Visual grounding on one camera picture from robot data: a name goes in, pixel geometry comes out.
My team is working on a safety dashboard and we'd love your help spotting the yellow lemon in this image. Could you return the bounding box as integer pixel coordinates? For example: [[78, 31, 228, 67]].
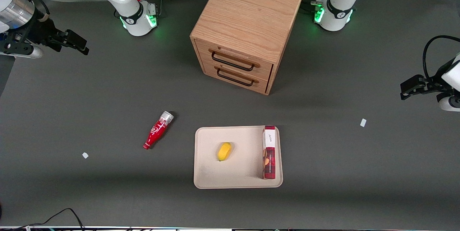
[[217, 142, 233, 162]]

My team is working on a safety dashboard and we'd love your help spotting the red and white snack box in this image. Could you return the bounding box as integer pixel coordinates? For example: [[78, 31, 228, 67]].
[[262, 125, 277, 180]]

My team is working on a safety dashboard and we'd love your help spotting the beige plastic tray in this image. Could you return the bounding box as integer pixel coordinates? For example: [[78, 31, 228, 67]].
[[193, 126, 284, 190]]

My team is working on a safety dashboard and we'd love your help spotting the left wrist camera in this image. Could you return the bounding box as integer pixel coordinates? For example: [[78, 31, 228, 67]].
[[436, 93, 460, 112]]

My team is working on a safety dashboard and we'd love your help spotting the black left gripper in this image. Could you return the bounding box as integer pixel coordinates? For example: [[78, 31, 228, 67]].
[[400, 60, 454, 101]]

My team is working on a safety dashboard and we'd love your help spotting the wooden drawer cabinet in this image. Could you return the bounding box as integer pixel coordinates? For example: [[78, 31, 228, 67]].
[[190, 0, 305, 96]]

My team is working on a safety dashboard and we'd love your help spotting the wooden drawer with handle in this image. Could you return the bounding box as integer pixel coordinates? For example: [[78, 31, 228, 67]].
[[195, 39, 274, 80], [202, 60, 271, 93]]

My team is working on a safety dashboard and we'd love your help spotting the black metal drawer handle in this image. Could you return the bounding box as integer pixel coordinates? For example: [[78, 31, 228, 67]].
[[215, 66, 259, 87], [208, 48, 261, 72]]

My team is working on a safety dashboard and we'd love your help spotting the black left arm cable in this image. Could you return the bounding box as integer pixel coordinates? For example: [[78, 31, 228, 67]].
[[422, 35, 460, 80]]

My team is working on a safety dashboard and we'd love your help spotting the red ketchup bottle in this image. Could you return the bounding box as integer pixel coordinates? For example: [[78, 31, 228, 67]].
[[143, 111, 175, 150]]

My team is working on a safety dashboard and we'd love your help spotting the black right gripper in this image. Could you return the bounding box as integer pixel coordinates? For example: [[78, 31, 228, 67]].
[[28, 18, 89, 56]]

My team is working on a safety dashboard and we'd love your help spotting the black cable at table edge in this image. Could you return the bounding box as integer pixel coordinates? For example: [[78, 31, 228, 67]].
[[0, 208, 85, 231]]

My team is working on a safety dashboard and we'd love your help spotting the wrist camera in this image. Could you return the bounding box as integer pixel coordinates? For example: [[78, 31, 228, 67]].
[[0, 33, 44, 59], [436, 93, 460, 112]]

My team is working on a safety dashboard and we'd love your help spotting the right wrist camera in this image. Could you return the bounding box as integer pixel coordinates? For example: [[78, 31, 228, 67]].
[[0, 33, 44, 59]]

